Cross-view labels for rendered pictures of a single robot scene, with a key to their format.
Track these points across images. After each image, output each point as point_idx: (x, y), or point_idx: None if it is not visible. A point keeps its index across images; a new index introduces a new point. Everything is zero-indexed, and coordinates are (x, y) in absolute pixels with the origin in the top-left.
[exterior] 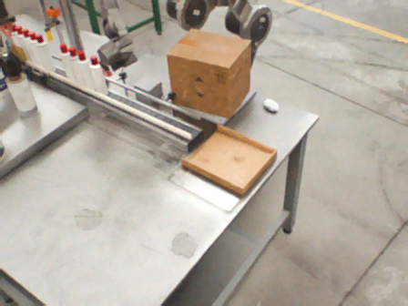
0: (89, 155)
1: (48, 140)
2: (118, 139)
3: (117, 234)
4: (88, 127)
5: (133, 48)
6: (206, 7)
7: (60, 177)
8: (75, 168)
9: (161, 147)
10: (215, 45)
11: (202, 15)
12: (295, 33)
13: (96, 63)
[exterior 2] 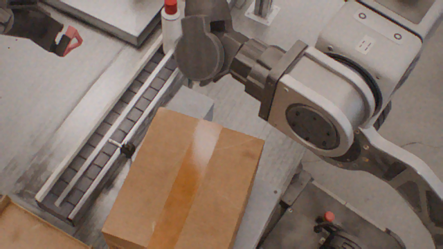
0: (45, 70)
1: (73, 13)
2: (77, 99)
3: None
4: (110, 53)
5: (0, 32)
6: (357, 156)
7: (4, 48)
8: (18, 59)
9: (55, 163)
10: (190, 195)
11: (342, 155)
12: None
13: (165, 10)
